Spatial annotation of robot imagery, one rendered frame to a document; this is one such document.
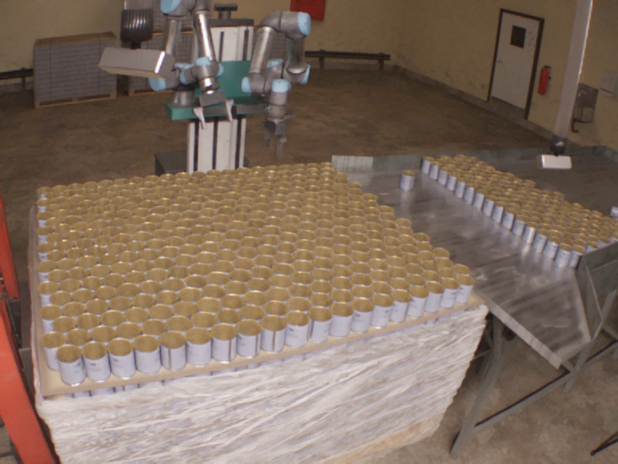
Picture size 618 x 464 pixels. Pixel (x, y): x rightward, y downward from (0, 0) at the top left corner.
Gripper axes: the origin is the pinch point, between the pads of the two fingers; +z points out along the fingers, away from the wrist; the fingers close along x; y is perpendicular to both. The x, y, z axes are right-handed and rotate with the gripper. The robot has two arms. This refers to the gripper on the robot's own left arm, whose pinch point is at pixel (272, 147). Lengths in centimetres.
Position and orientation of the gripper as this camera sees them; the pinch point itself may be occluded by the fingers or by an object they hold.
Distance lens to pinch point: 235.6
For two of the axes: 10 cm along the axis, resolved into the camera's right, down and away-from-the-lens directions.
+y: -8.9, 1.0, -4.5
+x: 4.5, 4.5, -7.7
